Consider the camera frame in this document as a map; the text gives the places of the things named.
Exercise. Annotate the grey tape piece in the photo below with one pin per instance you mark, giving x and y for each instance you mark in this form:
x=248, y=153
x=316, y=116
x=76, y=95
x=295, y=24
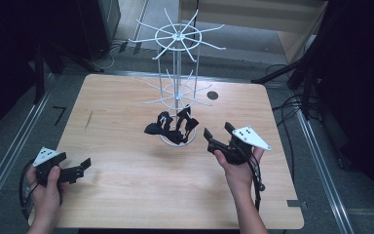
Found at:
x=293, y=203

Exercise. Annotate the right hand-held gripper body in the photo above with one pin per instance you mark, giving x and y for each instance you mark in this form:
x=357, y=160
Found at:
x=250, y=136

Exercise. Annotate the black cabinet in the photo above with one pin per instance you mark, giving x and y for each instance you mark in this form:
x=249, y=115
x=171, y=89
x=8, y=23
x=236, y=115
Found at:
x=97, y=26

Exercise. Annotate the black floor tape mark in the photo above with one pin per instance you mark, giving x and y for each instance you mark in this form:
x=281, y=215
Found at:
x=60, y=115

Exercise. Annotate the person's left hand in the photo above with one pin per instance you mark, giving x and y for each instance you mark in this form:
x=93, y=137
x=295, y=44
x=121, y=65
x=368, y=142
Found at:
x=45, y=201

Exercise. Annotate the dark round table grommet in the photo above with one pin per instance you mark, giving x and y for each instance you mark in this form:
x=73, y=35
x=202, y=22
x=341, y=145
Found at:
x=212, y=95

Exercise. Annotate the black tripod stand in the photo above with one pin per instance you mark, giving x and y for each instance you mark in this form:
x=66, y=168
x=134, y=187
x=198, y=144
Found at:
x=305, y=65
x=39, y=71

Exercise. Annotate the black bow tie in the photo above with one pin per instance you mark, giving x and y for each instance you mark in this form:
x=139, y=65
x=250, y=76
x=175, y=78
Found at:
x=191, y=123
x=154, y=129

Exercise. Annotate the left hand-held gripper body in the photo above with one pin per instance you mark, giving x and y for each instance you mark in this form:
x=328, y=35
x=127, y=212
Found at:
x=44, y=156

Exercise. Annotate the light wooden panel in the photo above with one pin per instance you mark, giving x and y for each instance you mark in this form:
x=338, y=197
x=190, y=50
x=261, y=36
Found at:
x=256, y=14

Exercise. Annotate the aluminium floor rail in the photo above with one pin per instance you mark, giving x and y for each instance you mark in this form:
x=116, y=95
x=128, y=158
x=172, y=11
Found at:
x=13, y=152
x=324, y=172

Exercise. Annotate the person's right hand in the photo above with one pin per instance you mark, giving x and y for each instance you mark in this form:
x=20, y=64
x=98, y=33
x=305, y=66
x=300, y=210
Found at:
x=240, y=175

